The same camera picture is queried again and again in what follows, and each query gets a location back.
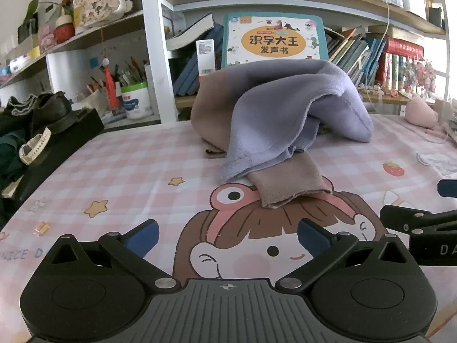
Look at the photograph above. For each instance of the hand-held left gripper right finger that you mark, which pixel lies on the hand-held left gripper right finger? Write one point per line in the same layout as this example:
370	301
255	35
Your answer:
312	237

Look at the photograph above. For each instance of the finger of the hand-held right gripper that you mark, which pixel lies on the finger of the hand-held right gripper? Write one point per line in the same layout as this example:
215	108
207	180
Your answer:
448	188
403	218

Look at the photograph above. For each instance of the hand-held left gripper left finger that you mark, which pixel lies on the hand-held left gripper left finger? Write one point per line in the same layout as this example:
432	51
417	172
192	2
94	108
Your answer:
142	236

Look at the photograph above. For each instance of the purple and brown sweater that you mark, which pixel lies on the purple and brown sweater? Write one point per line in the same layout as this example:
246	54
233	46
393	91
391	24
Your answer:
271	114

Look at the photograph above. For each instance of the pink plush toy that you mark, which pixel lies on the pink plush toy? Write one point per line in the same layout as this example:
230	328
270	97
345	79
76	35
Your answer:
421	112

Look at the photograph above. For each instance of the colourful paper ornament cluster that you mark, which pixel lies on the colourful paper ornament cluster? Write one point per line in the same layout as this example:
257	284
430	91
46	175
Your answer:
419	77

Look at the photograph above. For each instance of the row of red-spined books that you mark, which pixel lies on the row of red-spined books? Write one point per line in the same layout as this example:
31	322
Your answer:
391	71

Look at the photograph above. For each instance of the white tub pen holder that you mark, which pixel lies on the white tub pen holder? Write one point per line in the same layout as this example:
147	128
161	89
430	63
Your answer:
137	103

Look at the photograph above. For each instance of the cream canvas pencil bag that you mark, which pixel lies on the cream canvas pencil bag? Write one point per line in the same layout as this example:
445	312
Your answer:
96	103

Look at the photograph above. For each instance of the red flat book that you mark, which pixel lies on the red flat book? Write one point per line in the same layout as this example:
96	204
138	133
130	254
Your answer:
407	47

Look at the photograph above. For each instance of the red tassel ornament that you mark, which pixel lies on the red tassel ornament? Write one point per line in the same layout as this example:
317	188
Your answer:
111	89

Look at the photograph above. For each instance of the dark green cloth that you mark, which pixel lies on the dark green cloth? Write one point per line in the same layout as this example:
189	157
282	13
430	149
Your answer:
10	157

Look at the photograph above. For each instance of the black leather shoe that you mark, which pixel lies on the black leather shoe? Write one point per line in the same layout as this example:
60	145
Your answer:
53	110

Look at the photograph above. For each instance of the row of thin picture books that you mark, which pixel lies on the row of thin picture books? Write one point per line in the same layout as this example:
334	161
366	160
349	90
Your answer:
353	57

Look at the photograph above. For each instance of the bundle of pencils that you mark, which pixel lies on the bundle of pencils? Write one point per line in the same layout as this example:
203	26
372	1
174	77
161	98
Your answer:
134	73

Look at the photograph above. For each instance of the row of blue books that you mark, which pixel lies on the row of blue books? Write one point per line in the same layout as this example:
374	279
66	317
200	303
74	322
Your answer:
187	78

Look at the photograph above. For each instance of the small black box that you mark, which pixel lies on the small black box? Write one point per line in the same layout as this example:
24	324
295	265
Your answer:
435	18

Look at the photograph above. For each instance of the black shoe with ruffled trim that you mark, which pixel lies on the black shoe with ruffled trim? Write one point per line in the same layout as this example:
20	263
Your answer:
19	105

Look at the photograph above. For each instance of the white and orange carton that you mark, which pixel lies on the white and orange carton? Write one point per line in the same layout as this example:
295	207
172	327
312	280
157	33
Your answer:
205	57

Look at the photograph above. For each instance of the white and wooden bookshelf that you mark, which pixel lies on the white and wooden bookshelf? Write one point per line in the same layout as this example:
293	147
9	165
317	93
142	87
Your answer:
151	43

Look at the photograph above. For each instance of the teal bordered children's book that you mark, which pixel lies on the teal bordered children's book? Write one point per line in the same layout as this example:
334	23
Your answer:
273	39

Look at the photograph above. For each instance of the thick dark cover book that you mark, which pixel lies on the thick dark cover book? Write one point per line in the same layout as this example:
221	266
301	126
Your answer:
185	37

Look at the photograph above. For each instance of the red and white jar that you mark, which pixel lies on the red and white jar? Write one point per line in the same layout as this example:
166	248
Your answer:
64	30

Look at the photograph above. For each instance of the decorative character plaque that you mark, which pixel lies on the decorative character plaque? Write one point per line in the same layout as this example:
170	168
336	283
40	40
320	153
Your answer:
94	3

